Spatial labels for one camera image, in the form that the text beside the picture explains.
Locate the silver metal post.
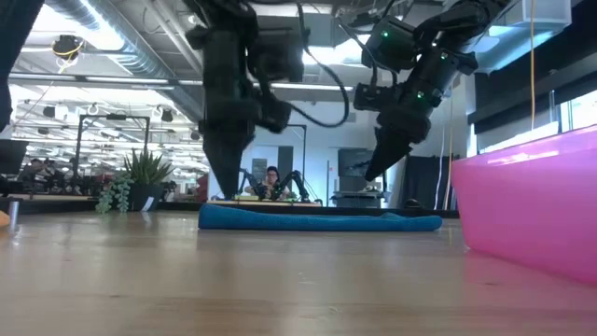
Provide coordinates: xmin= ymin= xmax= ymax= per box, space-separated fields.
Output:
xmin=7 ymin=199 xmax=21 ymax=231

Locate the black curtain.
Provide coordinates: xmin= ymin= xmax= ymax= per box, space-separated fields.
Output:
xmin=403 ymin=155 xmax=461 ymax=211

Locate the person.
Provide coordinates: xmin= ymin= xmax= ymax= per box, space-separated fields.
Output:
xmin=21 ymin=158 xmax=50 ymax=184
xmin=244 ymin=165 xmax=293 ymax=201

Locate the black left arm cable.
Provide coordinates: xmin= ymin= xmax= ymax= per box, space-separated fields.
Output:
xmin=297 ymin=4 xmax=351 ymax=130

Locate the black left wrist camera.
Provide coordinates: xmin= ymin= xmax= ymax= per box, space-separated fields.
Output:
xmin=254 ymin=91 xmax=294 ymax=135

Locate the green potted succulent plant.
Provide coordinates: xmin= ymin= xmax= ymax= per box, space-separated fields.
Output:
xmin=95 ymin=147 xmax=176 ymax=215

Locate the black aluminium table frame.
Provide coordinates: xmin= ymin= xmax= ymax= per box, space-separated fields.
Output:
xmin=18 ymin=200 xmax=461 ymax=219

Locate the black ceiling spotlight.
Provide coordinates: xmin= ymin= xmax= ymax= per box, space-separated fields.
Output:
xmin=50 ymin=35 xmax=85 ymax=62

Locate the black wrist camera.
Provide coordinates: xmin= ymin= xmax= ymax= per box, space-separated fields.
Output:
xmin=353 ymin=82 xmax=397 ymax=113
xmin=254 ymin=91 xmax=294 ymax=135

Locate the blue microfiber towel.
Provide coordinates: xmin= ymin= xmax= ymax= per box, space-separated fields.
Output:
xmin=198 ymin=203 xmax=443 ymax=232

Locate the silver ventilation duct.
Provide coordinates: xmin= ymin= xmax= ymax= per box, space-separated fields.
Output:
xmin=46 ymin=0 xmax=206 ymax=123

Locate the dark wall monitor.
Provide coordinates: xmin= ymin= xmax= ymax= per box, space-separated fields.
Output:
xmin=338 ymin=147 xmax=374 ymax=178

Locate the black rig frame beam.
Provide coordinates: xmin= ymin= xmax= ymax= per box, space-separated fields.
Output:
xmin=0 ymin=0 xmax=46 ymax=133

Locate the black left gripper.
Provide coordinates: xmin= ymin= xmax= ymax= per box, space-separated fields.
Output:
xmin=198 ymin=83 xmax=258 ymax=200

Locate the yellow hanging cable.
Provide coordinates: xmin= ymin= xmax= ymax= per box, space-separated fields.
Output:
xmin=530 ymin=0 xmax=537 ymax=132

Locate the wooden background table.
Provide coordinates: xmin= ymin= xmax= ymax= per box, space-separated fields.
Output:
xmin=207 ymin=199 xmax=323 ymax=208

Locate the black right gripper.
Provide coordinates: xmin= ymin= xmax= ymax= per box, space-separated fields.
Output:
xmin=364 ymin=99 xmax=433 ymax=183

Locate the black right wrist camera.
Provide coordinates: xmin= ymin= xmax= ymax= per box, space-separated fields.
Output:
xmin=353 ymin=82 xmax=397 ymax=113

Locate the black background stand frame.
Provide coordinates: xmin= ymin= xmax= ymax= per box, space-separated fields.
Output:
xmin=74 ymin=114 xmax=151 ymax=188

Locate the pink plastic basket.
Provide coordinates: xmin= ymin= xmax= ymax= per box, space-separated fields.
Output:
xmin=450 ymin=124 xmax=597 ymax=286

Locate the grey equipment cart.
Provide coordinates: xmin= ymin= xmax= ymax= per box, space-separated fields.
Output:
xmin=330 ymin=189 xmax=393 ymax=209

